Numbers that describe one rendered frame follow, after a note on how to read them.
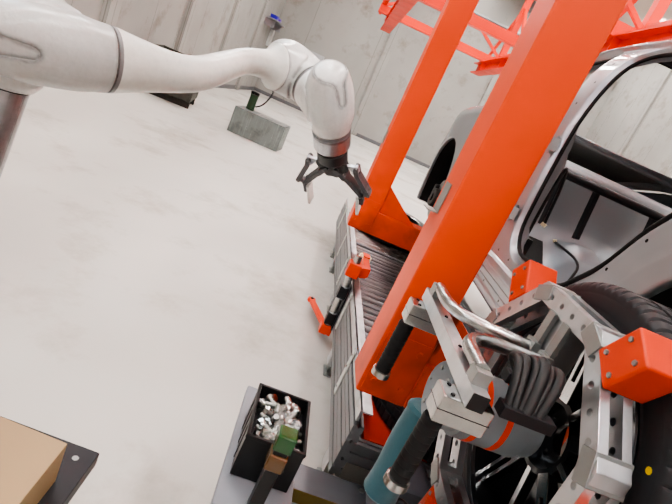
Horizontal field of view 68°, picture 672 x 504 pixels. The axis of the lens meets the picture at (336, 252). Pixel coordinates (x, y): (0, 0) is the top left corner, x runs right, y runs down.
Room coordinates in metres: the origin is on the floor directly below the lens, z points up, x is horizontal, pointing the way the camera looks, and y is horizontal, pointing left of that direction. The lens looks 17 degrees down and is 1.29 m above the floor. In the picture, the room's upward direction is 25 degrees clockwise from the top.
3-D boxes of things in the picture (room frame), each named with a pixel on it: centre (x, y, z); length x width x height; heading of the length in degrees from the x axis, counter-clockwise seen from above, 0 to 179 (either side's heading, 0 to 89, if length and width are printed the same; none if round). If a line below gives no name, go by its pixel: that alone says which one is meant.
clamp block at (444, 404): (0.73, -0.28, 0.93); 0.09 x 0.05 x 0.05; 97
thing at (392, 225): (3.40, -0.40, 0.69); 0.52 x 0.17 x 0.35; 97
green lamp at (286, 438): (0.85, -0.06, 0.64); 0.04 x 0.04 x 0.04; 7
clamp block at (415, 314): (1.06, -0.24, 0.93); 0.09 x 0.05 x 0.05; 97
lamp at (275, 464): (0.85, -0.06, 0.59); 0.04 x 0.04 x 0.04; 7
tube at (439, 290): (1.00, -0.33, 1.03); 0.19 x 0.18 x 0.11; 97
